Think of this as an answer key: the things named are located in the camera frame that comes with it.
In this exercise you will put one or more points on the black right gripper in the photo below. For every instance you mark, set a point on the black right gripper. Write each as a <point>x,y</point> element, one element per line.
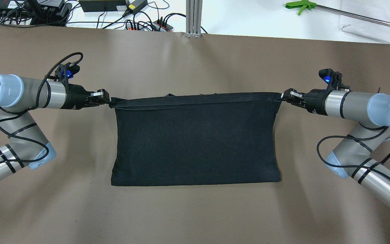
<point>317,98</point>

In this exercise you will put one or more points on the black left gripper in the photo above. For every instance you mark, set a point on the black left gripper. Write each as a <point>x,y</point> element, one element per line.
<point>77,97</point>

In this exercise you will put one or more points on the black graphic t-shirt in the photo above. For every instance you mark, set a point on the black graphic t-shirt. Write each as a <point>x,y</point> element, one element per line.
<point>194,140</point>

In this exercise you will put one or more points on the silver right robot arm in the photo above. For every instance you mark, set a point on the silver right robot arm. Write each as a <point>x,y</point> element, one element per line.
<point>352,157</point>

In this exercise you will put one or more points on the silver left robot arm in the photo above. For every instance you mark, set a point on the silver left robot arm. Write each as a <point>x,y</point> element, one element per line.
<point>28,146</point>

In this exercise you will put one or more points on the red black usb hub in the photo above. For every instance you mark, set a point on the red black usb hub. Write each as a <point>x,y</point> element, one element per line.
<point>161,26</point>

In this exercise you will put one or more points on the black power adapter box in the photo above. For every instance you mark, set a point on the black power adapter box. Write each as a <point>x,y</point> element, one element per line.
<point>104,5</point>

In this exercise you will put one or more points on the black power brick yellow label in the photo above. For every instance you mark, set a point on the black power brick yellow label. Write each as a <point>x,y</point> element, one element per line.
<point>137,5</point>

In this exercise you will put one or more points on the white cloth on table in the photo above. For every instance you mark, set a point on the white cloth on table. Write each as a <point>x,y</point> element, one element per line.
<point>377,9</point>

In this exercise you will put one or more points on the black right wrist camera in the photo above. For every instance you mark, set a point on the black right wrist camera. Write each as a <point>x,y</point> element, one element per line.
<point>333,79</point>

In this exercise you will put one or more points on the green handled reacher tool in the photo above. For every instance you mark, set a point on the green handled reacher tool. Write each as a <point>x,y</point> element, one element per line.
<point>309,5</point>

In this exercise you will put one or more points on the black electronics box with cables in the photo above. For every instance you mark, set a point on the black electronics box with cables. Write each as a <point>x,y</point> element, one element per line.
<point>49,12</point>

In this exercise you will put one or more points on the aluminium frame post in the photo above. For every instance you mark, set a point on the aluminium frame post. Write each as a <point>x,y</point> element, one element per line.
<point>193,18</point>

